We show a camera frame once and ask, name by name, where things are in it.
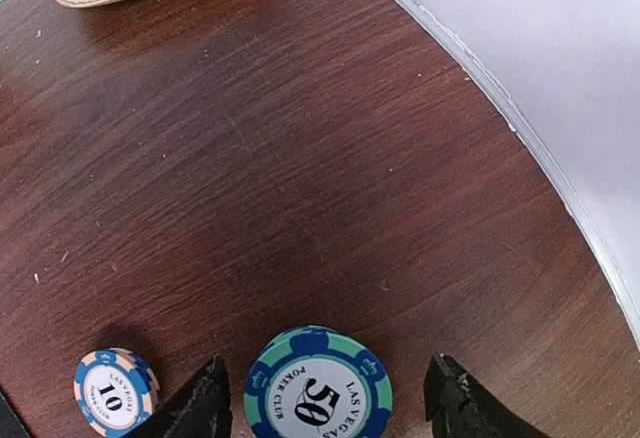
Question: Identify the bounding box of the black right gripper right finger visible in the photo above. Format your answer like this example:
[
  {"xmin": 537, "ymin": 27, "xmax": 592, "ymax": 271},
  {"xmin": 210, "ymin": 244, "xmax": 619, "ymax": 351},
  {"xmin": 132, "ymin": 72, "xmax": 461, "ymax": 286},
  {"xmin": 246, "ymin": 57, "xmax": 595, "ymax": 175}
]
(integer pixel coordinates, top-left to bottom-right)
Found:
[{"xmin": 423, "ymin": 353, "xmax": 545, "ymax": 438}]

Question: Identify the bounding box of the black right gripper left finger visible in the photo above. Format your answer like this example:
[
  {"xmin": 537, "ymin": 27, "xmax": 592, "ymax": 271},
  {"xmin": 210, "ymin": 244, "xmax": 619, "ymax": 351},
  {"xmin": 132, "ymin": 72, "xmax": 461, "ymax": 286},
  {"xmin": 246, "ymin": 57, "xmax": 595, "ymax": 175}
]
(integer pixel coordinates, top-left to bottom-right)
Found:
[{"xmin": 125, "ymin": 356, "xmax": 233, "ymax": 438}]

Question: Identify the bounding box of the white blue chip stack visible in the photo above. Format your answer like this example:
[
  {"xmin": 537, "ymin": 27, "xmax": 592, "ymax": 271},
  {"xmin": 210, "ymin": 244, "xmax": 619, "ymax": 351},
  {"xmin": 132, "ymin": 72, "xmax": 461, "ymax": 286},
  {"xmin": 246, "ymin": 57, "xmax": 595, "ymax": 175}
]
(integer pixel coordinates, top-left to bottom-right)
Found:
[{"xmin": 73, "ymin": 348, "xmax": 161, "ymax": 437}]

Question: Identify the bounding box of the green chip stack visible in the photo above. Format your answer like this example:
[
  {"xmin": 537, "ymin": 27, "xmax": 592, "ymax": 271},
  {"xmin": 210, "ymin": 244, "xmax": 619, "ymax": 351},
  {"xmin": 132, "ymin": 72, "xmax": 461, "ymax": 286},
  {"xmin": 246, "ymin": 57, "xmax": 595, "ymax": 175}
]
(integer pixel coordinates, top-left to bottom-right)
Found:
[{"xmin": 244, "ymin": 325, "xmax": 393, "ymax": 437}]

